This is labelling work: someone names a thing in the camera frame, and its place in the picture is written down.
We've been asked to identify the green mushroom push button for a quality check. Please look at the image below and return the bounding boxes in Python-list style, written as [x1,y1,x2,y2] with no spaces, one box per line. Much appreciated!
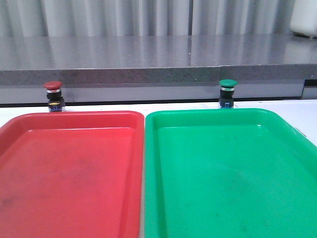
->
[219,79,237,109]

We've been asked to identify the red mushroom push button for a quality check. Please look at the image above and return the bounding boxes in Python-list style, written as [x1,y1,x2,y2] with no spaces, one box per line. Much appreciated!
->
[44,81,65,112]

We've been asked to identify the green plastic tray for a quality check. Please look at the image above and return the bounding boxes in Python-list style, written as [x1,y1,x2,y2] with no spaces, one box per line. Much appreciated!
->
[145,109,317,238]

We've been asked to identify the grey stone counter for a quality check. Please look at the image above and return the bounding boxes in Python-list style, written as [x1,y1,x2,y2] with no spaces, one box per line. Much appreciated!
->
[0,34,317,105]

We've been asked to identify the red plastic tray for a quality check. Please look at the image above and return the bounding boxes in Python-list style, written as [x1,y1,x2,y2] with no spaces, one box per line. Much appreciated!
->
[0,111,144,238]

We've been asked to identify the white container in background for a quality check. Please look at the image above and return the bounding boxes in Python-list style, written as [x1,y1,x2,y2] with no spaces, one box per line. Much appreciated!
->
[290,0,317,38]

